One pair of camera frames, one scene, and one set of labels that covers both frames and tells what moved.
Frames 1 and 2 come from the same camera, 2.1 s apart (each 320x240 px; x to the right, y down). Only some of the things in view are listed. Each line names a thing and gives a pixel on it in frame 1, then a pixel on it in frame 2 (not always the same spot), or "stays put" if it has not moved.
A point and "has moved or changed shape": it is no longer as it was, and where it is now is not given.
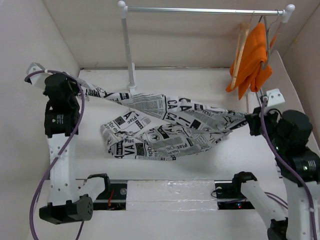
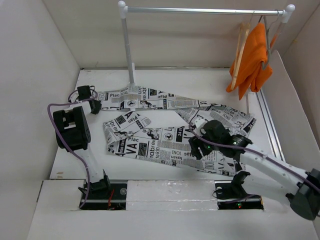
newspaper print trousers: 166,128 has moved or changed shape
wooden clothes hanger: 243,33 stays put
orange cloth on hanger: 250,72 stays put
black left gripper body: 76,89 → 98,106
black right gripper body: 271,123 → 205,147
